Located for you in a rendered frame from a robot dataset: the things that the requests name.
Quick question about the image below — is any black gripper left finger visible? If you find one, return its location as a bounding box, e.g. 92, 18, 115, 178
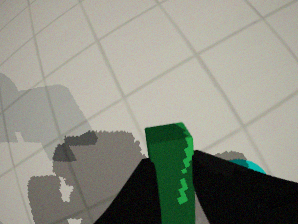
94, 157, 162, 224

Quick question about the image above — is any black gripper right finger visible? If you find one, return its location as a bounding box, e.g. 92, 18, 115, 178
192, 149, 298, 224

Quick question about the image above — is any green rectangular block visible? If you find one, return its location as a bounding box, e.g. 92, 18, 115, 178
145, 123, 196, 224

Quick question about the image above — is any teal flat circle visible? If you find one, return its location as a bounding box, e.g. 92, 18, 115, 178
230, 159, 266, 173

